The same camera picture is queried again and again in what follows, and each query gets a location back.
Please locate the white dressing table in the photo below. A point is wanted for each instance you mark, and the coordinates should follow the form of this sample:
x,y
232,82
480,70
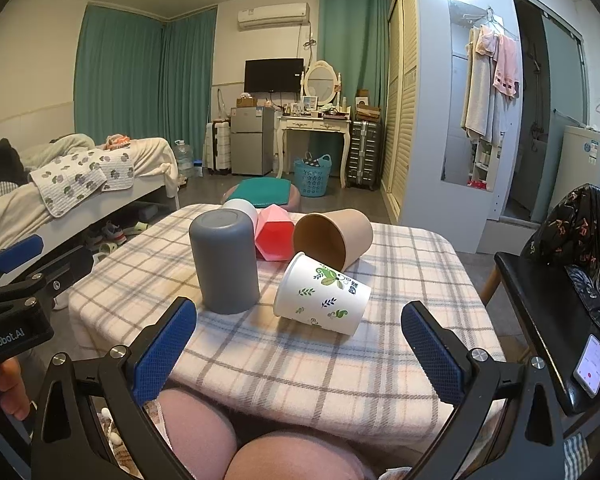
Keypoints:
x,y
312,125

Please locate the red faceted cup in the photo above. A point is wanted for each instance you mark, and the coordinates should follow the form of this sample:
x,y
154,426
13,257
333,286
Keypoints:
x,y
275,232

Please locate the blue laundry basket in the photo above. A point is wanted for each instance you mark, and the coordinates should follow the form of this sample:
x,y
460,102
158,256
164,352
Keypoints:
x,y
311,180

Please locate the leaf-print quilted blanket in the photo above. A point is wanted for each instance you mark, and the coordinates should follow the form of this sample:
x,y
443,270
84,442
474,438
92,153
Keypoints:
x,y
75,175

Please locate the plaid tablecloth table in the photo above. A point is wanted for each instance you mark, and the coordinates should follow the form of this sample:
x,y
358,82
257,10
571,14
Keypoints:
x,y
300,370

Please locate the white leaf-print paper cup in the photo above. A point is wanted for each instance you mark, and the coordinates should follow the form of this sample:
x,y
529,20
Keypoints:
x,y
320,295

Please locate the checked cloth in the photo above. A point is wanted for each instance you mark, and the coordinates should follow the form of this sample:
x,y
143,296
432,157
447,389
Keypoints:
x,y
575,457

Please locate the silver suitcase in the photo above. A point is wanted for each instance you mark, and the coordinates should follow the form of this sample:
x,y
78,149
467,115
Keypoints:
x,y
364,155

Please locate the green cushion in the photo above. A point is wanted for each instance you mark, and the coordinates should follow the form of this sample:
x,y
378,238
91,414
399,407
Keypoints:
x,y
260,192

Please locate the bed with beige bedding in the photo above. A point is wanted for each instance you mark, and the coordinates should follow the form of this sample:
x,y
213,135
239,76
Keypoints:
x,y
145,160

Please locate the person's legs in pink pants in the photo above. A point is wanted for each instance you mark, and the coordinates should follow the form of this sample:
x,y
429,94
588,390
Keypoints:
x,y
260,445

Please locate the white suitcase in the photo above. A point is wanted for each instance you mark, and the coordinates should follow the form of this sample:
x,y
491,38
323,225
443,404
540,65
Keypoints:
x,y
219,147

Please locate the grey plastic cup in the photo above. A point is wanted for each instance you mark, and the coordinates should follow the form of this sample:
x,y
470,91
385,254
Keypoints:
x,y
225,265

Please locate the silver mini fridge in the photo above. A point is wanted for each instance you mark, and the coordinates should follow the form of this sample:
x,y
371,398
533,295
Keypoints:
x,y
252,142

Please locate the teal cushion stool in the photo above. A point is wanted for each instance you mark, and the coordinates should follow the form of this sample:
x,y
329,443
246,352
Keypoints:
x,y
296,200

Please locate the black plastic bag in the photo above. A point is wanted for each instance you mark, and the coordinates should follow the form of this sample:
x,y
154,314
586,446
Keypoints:
x,y
580,230

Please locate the pile of shoes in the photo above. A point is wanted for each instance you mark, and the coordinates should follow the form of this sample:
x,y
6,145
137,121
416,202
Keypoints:
x,y
112,235

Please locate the large water bottle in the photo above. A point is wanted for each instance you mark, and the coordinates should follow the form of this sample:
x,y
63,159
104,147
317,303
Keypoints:
x,y
184,160

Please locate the smartphone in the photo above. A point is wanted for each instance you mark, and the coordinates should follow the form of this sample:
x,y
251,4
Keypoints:
x,y
591,366

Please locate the green curtain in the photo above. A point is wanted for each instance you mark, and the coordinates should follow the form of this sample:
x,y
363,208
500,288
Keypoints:
x,y
117,70
352,50
190,75

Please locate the person's left hand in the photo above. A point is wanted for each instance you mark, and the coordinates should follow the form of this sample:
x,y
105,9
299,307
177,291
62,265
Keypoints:
x,y
12,390

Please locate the white air conditioner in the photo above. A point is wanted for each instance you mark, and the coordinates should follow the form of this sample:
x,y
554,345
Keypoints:
x,y
272,16

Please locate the tall wall mirror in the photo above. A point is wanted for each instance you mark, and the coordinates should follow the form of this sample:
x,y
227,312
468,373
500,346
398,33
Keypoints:
x,y
460,160

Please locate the black television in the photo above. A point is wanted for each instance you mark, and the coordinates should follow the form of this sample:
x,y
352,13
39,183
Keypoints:
x,y
274,75

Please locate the white washing machine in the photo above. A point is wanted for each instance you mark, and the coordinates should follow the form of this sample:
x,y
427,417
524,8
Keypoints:
x,y
585,170

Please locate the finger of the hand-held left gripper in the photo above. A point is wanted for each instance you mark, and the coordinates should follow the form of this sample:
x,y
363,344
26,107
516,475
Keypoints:
x,y
65,270
17,252

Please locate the white louvred wardrobe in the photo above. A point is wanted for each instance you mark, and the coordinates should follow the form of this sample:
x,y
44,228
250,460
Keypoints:
x,y
405,110

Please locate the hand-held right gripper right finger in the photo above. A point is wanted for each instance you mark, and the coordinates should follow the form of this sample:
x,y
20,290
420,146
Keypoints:
x,y
430,355

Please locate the brown paper cup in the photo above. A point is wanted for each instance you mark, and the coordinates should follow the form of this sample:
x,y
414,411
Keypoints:
x,y
337,240

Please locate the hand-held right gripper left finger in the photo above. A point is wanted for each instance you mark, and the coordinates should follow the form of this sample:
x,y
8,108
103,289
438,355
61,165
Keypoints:
x,y
165,347

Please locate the cardboard box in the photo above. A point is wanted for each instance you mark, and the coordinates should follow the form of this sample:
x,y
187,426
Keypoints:
x,y
246,102

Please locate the oval vanity mirror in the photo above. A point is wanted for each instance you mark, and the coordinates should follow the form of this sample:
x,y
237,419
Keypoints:
x,y
321,82

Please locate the white plastic cup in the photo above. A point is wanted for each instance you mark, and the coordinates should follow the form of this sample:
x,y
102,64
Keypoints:
x,y
242,209

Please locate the pink hanging towel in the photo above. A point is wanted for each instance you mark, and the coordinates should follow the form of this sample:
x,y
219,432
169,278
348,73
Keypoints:
x,y
507,67

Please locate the black chair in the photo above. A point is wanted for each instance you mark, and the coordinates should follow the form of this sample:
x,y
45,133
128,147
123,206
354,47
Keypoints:
x,y
540,300

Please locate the dark cloth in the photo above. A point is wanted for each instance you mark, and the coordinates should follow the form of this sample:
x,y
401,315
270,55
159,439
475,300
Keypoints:
x,y
0,162

